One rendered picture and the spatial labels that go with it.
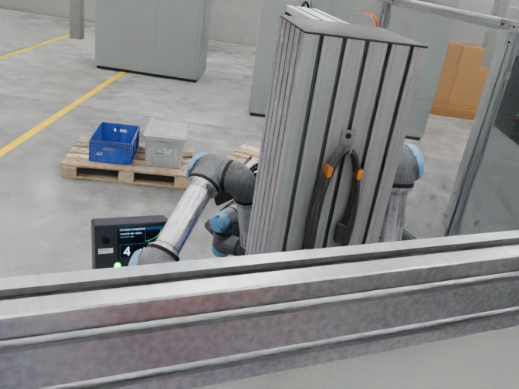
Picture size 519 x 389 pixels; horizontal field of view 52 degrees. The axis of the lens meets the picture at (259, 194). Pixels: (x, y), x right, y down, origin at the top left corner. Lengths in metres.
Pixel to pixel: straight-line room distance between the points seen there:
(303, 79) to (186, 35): 8.38
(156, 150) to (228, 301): 4.97
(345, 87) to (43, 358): 0.89
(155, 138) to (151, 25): 4.56
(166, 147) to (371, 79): 4.21
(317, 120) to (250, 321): 0.82
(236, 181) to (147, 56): 7.88
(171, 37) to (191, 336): 9.22
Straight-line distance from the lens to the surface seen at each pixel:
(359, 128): 1.10
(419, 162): 1.71
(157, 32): 9.49
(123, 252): 1.89
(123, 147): 5.23
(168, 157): 5.23
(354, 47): 1.05
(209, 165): 1.83
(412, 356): 0.41
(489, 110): 2.38
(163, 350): 0.27
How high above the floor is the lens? 2.14
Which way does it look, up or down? 24 degrees down
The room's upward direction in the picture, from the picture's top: 9 degrees clockwise
